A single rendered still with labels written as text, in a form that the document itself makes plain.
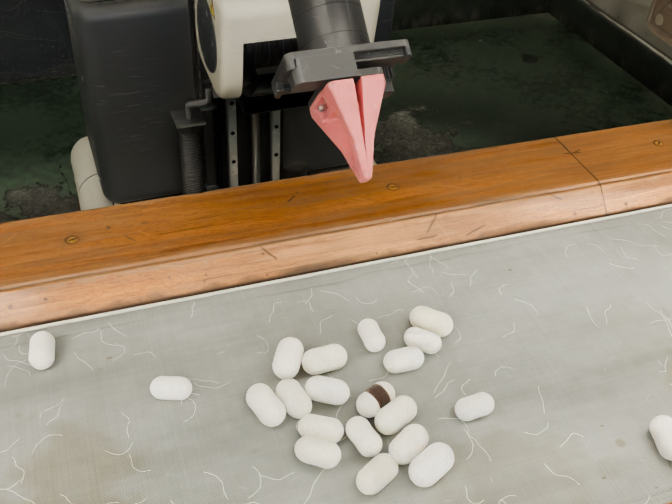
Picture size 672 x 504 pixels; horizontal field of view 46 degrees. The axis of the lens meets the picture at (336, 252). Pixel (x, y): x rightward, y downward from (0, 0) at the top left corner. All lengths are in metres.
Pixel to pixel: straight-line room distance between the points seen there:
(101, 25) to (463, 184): 0.73
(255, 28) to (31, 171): 1.24
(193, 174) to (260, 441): 0.90
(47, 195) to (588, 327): 1.61
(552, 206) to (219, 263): 0.33
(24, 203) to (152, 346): 1.46
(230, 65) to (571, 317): 0.58
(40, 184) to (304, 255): 1.49
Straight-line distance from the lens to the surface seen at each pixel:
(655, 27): 0.47
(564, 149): 0.88
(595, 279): 0.76
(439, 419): 0.61
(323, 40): 0.63
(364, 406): 0.59
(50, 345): 0.65
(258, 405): 0.59
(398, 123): 2.36
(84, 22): 1.34
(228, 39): 1.06
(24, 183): 2.16
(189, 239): 0.71
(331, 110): 0.64
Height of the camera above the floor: 1.22
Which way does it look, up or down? 41 degrees down
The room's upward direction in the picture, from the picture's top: 4 degrees clockwise
